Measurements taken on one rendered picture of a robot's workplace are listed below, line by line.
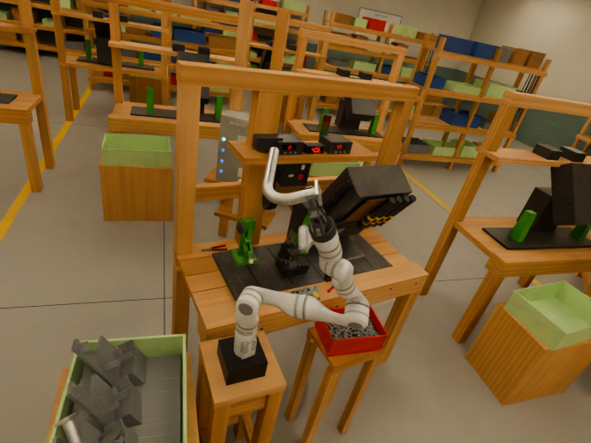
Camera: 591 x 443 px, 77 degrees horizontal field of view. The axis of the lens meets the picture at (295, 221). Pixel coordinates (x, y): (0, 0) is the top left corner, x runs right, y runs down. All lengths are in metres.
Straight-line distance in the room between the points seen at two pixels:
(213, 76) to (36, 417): 2.13
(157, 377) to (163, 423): 0.20
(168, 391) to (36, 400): 1.28
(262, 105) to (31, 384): 2.17
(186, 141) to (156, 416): 1.21
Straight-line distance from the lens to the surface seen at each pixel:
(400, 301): 2.74
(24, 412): 2.84
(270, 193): 0.97
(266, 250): 2.36
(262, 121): 2.04
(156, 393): 1.72
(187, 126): 1.92
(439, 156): 7.67
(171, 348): 1.80
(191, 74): 1.86
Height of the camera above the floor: 2.27
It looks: 30 degrees down
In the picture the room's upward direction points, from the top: 12 degrees clockwise
